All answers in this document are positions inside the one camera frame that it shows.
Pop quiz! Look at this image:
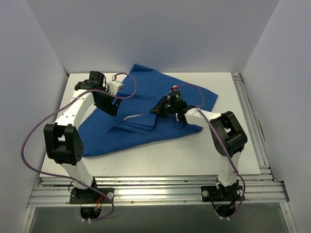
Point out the stainless steel tray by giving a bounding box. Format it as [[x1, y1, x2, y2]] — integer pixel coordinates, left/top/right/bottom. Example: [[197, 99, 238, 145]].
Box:
[[123, 113, 144, 121]]

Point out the blue surgical drape cloth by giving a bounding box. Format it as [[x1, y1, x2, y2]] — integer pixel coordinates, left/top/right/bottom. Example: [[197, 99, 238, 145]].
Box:
[[78, 65, 218, 157]]

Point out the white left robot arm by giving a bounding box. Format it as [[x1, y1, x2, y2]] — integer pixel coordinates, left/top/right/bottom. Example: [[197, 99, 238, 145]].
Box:
[[43, 71, 124, 203]]

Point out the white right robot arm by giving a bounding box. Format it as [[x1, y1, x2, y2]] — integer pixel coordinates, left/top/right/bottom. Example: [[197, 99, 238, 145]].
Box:
[[150, 90, 248, 200]]

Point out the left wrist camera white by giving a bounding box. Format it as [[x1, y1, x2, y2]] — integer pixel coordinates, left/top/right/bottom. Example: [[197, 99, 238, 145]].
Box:
[[108, 76, 124, 96]]

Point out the aluminium front rail frame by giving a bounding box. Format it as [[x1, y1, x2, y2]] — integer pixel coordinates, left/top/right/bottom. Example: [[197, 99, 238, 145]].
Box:
[[26, 173, 294, 233]]

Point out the aluminium rail frame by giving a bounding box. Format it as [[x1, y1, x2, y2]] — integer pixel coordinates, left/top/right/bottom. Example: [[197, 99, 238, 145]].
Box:
[[26, 173, 294, 233], [232, 74, 276, 182]]

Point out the aluminium right rail frame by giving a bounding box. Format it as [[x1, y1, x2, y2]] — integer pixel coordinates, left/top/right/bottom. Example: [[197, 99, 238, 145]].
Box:
[[232, 74, 276, 182]]

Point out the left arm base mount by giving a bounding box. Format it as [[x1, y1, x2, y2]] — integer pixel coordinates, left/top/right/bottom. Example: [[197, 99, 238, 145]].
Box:
[[69, 187, 115, 221]]

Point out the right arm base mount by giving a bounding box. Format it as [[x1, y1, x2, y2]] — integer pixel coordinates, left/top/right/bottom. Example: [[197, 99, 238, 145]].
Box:
[[200, 184, 245, 220]]

